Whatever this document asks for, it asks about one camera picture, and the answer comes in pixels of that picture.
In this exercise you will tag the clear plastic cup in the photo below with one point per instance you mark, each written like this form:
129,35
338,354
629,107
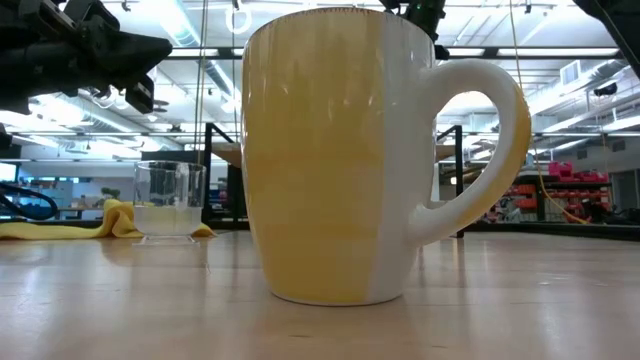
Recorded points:
167,220

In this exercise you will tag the yellow cloth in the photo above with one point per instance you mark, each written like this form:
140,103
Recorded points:
117,220

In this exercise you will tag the red storage bin rack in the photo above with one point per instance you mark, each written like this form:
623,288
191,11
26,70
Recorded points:
575,177

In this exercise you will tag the yellow and white ceramic mug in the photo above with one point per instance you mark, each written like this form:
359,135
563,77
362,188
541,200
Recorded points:
320,175

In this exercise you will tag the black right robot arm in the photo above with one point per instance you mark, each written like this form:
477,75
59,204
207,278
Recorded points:
620,20

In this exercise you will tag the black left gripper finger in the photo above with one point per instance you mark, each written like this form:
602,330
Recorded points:
140,55

